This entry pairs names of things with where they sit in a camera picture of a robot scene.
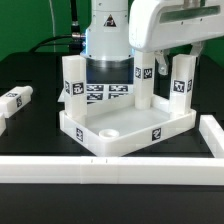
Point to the white right obstacle rail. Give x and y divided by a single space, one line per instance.
213 135

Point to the white marker base plate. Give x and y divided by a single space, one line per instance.
98 92

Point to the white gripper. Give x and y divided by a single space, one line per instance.
163 24

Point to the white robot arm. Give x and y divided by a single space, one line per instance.
118 28

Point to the white front obstacle rail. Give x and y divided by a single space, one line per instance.
111 170

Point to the white obstacle rail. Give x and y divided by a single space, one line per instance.
213 135
111 170

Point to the white desk top tray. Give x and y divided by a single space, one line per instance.
115 127

